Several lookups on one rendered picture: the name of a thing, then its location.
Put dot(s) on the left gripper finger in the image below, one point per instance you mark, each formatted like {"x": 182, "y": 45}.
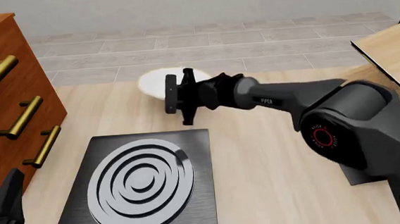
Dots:
{"x": 9, "y": 194}

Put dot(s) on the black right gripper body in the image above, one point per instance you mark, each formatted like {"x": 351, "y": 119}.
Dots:
{"x": 188, "y": 97}

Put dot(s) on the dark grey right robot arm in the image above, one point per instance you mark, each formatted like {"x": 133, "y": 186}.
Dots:
{"x": 344, "y": 112}

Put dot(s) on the white round plate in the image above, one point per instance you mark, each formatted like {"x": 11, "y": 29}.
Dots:
{"x": 152, "y": 83}

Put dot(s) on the flat black stove plate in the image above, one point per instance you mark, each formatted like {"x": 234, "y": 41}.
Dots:
{"x": 195, "y": 149}

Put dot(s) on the pale wooden board black edge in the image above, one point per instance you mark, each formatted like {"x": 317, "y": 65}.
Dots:
{"x": 393, "y": 48}

